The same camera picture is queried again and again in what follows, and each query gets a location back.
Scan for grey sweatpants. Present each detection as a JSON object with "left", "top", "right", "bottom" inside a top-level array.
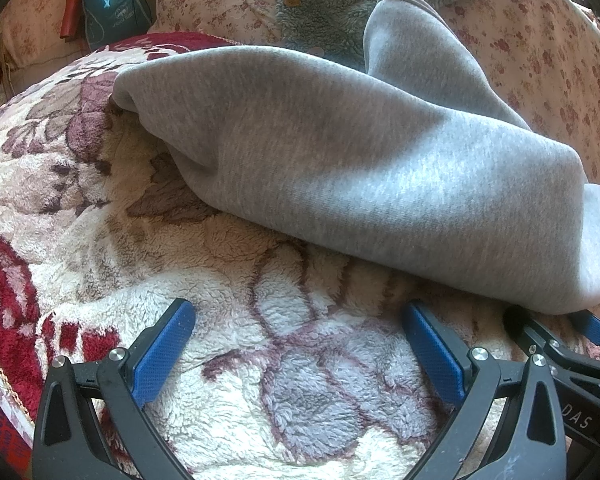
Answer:
[{"left": 112, "top": 0, "right": 600, "bottom": 314}]

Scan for red floral fleece blanket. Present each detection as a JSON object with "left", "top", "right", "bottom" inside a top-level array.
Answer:
[{"left": 0, "top": 32, "right": 600, "bottom": 479}]

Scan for floral quilt bundle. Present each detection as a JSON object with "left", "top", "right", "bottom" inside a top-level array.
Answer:
[{"left": 0, "top": 0, "right": 600, "bottom": 184}]

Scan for teal plastic bag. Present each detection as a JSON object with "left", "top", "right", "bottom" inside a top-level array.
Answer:
[{"left": 82, "top": 0, "right": 152, "bottom": 51}]

